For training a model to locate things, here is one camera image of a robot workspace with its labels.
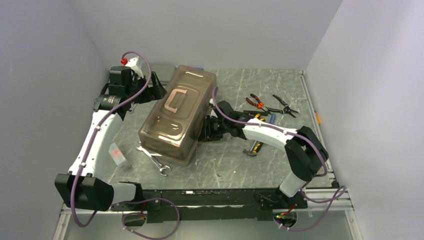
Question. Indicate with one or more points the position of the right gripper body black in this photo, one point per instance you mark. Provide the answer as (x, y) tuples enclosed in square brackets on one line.
[(215, 127)]

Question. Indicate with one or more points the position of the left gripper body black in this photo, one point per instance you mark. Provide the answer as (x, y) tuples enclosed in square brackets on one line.
[(146, 95)]

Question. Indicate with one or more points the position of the translucent brown tool box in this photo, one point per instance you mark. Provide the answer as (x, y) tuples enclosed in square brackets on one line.
[(175, 122)]

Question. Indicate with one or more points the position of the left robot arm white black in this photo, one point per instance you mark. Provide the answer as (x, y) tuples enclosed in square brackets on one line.
[(82, 187)]

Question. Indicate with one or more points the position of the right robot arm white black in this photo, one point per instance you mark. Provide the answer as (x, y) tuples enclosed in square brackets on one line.
[(305, 153)]

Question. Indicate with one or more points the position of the small silver wrench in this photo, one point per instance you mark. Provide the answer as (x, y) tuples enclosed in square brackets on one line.
[(132, 107)]

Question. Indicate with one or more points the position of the large silver open-end wrench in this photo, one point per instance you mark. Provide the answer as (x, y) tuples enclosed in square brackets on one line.
[(152, 156)]

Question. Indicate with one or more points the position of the small clear box red label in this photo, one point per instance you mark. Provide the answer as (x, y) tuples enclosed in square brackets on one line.
[(117, 156)]

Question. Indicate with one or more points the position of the black needle-nose pliers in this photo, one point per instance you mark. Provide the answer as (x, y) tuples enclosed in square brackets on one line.
[(286, 108)]

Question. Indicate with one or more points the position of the orange object at table edge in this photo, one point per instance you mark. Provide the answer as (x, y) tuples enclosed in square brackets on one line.
[(318, 119)]

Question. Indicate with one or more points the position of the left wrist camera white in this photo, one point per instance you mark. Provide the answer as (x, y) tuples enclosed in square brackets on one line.
[(134, 64)]

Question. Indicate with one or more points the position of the claw hammer yellow black handle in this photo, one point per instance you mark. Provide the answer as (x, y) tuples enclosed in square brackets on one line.
[(255, 148)]

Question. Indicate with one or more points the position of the orange handled pliers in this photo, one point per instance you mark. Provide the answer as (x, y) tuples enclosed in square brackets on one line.
[(260, 105)]

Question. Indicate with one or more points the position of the blue handled tool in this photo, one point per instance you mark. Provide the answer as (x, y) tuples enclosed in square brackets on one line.
[(272, 118)]

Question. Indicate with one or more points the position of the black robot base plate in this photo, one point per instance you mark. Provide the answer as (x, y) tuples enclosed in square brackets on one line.
[(172, 213)]

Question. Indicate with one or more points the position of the aluminium rail frame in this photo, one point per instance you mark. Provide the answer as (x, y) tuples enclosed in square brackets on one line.
[(331, 200)]

